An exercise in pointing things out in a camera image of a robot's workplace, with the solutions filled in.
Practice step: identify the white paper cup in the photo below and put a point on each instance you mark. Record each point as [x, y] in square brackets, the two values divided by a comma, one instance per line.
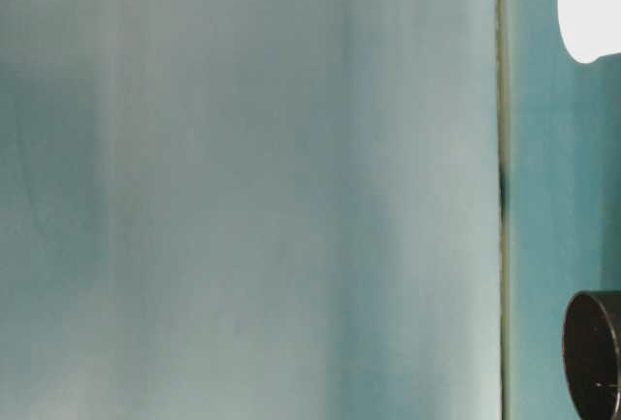
[589, 3]

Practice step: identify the blue-green table cloth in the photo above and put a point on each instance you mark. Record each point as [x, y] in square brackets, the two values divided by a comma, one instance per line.
[548, 197]

